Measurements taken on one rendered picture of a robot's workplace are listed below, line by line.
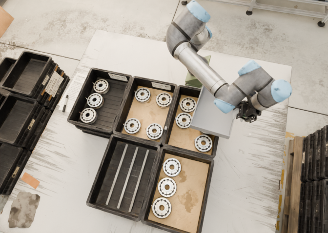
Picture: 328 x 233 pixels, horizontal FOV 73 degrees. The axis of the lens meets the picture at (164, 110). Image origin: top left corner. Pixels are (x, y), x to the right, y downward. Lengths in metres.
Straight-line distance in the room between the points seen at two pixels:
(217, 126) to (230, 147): 0.37
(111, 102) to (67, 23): 2.03
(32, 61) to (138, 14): 1.44
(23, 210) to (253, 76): 1.51
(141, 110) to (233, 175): 0.70
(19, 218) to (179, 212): 0.98
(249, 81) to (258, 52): 1.95
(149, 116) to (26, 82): 1.33
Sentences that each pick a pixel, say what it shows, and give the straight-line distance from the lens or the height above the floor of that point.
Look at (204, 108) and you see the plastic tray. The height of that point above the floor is 1.04.
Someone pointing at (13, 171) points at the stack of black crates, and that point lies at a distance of 2.32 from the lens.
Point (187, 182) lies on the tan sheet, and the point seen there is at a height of 0.83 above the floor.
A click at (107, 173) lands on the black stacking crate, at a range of 1.38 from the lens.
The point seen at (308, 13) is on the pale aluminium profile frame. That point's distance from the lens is 3.19.
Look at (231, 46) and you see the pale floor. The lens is 2.79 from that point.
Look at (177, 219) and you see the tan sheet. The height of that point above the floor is 0.83.
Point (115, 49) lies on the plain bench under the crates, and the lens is 1.91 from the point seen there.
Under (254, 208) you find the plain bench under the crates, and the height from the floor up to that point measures 0.70.
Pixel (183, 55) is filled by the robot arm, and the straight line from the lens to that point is 0.99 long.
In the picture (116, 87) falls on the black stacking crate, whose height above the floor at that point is 0.83.
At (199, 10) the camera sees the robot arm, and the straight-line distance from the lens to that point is 1.04.
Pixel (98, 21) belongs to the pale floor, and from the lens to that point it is 3.22.
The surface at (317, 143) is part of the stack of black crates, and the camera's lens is 2.09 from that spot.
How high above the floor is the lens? 2.13
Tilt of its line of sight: 67 degrees down
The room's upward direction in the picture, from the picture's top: 11 degrees counter-clockwise
